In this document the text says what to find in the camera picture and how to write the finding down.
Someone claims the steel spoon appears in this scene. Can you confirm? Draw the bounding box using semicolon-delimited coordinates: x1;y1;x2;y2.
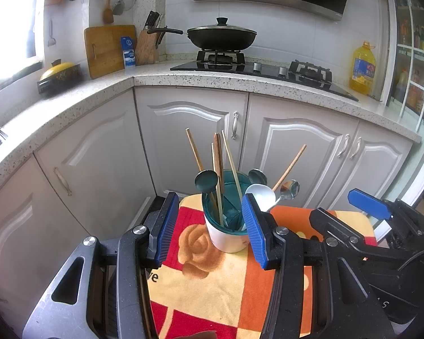
278;180;300;201
248;168;267;185

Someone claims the reddish wooden chopstick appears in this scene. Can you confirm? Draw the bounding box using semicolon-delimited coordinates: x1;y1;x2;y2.
272;144;307;192

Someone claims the brown wooden chopstick pair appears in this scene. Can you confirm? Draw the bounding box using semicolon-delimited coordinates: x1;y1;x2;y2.
212;132;224;227

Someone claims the speckled kitchen countertop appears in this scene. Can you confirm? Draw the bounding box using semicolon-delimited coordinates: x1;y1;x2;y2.
0;62;421;189

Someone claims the floral cup teal interior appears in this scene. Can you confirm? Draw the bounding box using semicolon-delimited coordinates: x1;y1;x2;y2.
201;170;249;253

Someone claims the white cabinet door far right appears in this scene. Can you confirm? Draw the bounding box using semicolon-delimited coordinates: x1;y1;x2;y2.
319;121;413;211

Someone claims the dark green ladle spoon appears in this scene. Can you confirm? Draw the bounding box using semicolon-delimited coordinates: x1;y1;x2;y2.
193;169;220;220

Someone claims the light bamboo chopstick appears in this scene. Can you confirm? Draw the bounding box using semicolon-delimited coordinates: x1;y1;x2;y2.
221;130;243;201

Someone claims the light wooden chopstick left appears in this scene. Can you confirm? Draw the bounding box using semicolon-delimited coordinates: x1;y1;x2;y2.
185;128;204;171

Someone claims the orange yellow patterned towel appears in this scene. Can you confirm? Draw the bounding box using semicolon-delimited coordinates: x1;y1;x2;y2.
146;193;379;339

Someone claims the white cabinet door left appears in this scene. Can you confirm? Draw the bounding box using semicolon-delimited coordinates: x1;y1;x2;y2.
36;90;155;240

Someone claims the white cabinet door centre-right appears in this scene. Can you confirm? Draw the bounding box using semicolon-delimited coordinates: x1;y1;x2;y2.
238;92;361;209

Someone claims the white glass-front shelf cabinet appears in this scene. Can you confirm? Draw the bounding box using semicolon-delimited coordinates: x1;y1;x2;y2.
381;0;424;136

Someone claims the yellow cooking oil bottle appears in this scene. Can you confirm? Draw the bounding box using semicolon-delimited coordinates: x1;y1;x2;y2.
349;41;376;95

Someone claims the black gas stove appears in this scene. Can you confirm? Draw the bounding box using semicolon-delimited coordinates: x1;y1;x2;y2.
171;50;358;102

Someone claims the wooden cutting board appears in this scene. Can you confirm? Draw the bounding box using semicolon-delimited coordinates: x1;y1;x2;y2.
84;25;137;80

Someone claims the yellow lidded pot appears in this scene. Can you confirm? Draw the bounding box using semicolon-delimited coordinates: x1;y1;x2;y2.
36;59;83;96

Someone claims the wooden knife block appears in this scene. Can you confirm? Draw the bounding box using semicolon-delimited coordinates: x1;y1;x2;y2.
135;11;161;66

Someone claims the blue white carton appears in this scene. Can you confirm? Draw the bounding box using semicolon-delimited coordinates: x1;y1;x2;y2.
121;36;136;70

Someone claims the black frying pan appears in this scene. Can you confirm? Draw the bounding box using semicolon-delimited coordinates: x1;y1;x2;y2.
146;16;258;52

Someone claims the hanging wooden spatula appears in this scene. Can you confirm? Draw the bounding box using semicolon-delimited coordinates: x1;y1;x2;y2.
102;0;114;25

